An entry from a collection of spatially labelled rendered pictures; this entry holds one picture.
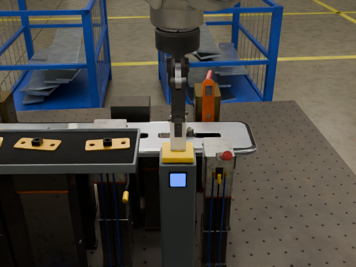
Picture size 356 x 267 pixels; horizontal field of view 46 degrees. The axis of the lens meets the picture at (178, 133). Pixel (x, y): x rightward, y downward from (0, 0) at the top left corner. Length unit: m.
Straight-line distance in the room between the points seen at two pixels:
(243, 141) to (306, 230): 0.37
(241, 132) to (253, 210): 0.31
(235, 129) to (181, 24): 0.60
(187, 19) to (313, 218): 0.91
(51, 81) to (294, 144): 2.16
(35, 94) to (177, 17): 2.93
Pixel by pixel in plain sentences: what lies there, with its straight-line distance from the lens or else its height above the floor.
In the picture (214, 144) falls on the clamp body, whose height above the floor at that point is 1.06.
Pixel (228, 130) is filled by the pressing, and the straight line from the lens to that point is 1.20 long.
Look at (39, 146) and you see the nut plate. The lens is 0.84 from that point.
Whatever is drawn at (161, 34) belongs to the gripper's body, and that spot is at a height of 1.39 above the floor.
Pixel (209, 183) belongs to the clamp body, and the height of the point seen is 0.99.
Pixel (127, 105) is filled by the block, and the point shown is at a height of 1.03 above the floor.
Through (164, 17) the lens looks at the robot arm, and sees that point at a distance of 0.66.
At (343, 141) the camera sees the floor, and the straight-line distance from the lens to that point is 3.37.
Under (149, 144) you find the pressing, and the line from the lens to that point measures 1.12.
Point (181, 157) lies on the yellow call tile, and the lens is 0.78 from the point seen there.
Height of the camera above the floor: 1.57
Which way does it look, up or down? 29 degrees down
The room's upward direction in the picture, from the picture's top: straight up
